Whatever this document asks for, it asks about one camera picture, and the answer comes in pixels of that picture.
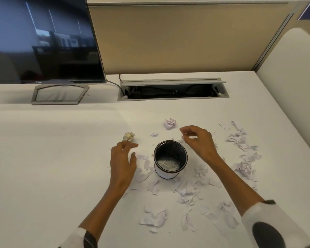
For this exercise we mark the person's left hand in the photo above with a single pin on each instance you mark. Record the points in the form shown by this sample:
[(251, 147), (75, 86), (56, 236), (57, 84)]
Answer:
[(121, 170)]

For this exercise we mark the person's right hand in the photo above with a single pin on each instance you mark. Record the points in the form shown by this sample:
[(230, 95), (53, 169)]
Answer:
[(201, 144)]

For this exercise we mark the person's right thumb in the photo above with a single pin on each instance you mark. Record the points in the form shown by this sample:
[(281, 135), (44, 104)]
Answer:
[(187, 139)]

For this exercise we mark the person's left thumb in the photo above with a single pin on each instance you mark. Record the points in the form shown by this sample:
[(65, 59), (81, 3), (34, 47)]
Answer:
[(133, 162)]

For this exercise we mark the person's left forearm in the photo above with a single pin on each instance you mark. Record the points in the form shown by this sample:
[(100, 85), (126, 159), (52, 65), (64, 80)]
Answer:
[(106, 206)]

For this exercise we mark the person's right forearm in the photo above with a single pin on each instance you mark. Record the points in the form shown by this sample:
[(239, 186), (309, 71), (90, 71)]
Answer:
[(235, 183)]

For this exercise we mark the black mesh pen cup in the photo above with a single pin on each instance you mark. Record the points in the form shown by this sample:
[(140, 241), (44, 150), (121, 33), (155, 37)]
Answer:
[(170, 154)]

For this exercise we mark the white crumpled paper ball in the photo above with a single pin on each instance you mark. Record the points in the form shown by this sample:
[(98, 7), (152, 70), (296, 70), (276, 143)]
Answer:
[(170, 123)]

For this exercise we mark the yellowish crumpled paper ball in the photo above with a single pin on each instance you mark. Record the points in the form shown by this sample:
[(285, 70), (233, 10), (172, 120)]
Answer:
[(128, 136)]

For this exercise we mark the paper shreds inside cup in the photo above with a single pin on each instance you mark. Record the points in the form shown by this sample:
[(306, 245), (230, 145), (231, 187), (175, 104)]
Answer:
[(168, 164)]

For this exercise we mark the pile of torn paper pieces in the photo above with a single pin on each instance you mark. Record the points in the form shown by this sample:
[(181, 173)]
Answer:
[(187, 193)]

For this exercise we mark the white black-dotted left sleeve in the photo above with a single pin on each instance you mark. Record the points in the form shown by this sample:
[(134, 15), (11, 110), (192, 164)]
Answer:
[(78, 238)]

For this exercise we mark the white black-dotted sleeve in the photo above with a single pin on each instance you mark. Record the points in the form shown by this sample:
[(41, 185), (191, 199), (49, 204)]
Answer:
[(279, 224), (78, 238)]

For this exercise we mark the beige desk partition panel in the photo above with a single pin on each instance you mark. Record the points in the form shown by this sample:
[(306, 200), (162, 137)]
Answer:
[(183, 38)]

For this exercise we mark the grey monitor stand base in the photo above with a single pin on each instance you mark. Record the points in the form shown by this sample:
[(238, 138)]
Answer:
[(58, 94)]

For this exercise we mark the white black-dotted right sleeve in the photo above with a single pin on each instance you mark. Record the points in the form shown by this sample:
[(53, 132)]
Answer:
[(279, 224)]

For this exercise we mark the black computer monitor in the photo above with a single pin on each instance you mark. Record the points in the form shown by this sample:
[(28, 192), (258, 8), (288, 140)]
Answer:
[(41, 38)]

